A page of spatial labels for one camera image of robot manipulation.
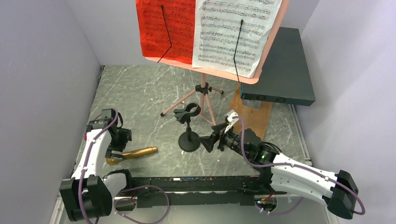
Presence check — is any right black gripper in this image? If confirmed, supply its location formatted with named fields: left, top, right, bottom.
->
left=198, top=122, right=251, bottom=159

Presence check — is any gold metal tube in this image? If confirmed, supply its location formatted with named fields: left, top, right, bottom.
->
left=106, top=147, right=158, bottom=165

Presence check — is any black round-base stand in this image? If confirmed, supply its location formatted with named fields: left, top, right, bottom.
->
left=174, top=102, right=201, bottom=152

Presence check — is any pink music stand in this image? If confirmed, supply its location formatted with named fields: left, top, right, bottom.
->
left=144, top=0, right=289, bottom=108

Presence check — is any white sheet music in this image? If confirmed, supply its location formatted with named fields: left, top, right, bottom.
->
left=191, top=0, right=282, bottom=78

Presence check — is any red sheet music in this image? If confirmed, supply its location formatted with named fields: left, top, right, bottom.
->
left=135, top=0, right=196, bottom=64

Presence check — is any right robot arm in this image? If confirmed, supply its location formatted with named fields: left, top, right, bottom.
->
left=198, top=123, right=359, bottom=220

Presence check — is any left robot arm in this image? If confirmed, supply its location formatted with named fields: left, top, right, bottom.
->
left=59, top=108, right=134, bottom=224

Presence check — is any wooden board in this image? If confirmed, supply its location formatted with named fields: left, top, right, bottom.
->
left=228, top=84, right=273, bottom=140

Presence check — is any dark teal amplifier box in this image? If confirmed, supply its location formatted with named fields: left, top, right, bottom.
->
left=240, top=27, right=316, bottom=106

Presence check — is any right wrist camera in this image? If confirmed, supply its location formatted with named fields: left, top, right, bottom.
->
left=224, top=109, right=239, bottom=133

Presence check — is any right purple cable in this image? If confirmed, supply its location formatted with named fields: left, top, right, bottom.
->
left=232, top=116, right=366, bottom=216

